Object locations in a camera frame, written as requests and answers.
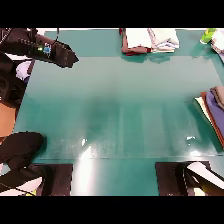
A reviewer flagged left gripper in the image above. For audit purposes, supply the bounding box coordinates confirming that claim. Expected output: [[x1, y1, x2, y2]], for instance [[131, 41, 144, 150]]
[[53, 42, 80, 70]]

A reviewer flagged white garment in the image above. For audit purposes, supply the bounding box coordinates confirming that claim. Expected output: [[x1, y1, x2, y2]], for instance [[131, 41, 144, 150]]
[[147, 28, 181, 54], [125, 28, 154, 49], [211, 28, 224, 55]]

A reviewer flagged bright green object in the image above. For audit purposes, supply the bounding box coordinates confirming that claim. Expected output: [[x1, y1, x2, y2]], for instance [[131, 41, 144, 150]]
[[199, 28, 217, 45]]

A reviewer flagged cream garment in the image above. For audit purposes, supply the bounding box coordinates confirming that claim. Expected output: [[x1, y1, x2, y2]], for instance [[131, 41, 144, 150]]
[[194, 96, 216, 133]]

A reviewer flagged blue garment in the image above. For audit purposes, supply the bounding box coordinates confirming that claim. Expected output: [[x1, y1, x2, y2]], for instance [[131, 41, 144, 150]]
[[204, 90, 224, 141]]

